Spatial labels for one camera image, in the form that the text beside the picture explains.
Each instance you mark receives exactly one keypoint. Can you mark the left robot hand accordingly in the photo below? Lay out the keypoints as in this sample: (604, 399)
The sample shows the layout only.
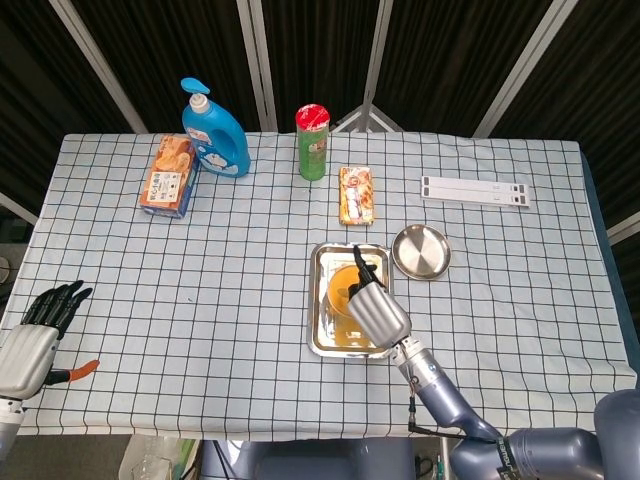
(25, 360)

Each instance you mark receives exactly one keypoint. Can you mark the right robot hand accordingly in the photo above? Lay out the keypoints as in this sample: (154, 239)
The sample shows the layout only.
(380, 315)

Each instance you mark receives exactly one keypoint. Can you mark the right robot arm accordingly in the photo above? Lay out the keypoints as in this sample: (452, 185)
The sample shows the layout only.
(435, 385)

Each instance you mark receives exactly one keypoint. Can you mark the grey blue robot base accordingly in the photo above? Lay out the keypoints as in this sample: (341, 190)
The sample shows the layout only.
(300, 462)

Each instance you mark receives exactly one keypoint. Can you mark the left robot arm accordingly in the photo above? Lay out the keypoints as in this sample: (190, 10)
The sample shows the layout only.
(7, 425)

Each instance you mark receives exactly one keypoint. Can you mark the rectangular steel tray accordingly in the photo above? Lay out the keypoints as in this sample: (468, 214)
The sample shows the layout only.
(340, 257)

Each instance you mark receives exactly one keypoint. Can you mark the round steel plate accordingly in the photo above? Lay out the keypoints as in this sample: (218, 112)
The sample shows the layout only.
(422, 252)

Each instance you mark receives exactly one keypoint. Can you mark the yellow snack packet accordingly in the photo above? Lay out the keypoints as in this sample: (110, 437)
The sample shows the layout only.
(356, 195)

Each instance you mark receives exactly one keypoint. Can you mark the white plastic strip grey ends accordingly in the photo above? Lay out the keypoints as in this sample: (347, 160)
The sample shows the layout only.
(475, 195)
(475, 184)

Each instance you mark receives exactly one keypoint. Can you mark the clear plastic bag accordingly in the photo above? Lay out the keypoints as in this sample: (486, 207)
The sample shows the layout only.
(150, 460)

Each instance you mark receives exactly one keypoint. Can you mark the green chips can red lid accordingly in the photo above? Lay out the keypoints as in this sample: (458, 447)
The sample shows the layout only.
(312, 150)

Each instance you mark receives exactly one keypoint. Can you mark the white black checkered tablecloth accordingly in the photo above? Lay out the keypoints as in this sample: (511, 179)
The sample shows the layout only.
(200, 300)

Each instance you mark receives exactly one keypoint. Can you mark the white partition support foot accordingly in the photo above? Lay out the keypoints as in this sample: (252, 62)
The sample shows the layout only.
(368, 112)

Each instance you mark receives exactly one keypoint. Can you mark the blue detergent bottle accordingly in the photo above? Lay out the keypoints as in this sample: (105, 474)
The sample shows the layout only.
(235, 165)

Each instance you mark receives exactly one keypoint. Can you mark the orange blue biscuit box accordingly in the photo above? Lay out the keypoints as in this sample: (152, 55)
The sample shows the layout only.
(167, 175)

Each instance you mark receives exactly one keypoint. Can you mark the white partition frame post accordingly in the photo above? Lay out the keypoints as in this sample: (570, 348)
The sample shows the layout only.
(252, 65)
(625, 227)
(521, 65)
(98, 65)
(20, 210)
(264, 65)
(377, 50)

